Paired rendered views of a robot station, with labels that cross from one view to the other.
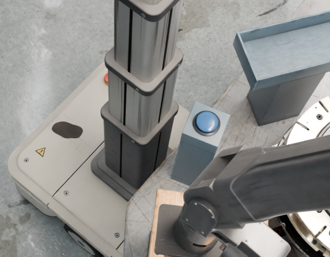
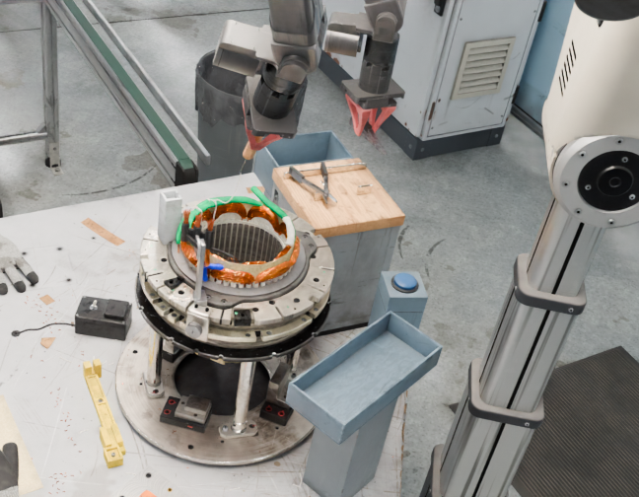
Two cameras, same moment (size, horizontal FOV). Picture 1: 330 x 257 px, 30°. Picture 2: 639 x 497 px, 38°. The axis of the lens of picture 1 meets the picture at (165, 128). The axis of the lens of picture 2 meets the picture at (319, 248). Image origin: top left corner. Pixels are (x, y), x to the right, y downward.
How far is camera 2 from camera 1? 1.72 m
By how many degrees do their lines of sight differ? 74
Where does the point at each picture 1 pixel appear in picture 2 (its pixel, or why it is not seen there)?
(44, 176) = not seen: outside the picture
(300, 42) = (372, 391)
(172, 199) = (389, 212)
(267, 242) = (344, 18)
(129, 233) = not seen: hidden behind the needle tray
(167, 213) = (397, 90)
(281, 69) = (372, 357)
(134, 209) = not seen: hidden behind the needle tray
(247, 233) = (358, 17)
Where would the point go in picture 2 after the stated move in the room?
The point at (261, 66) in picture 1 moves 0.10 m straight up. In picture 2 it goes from (393, 352) to (406, 307)
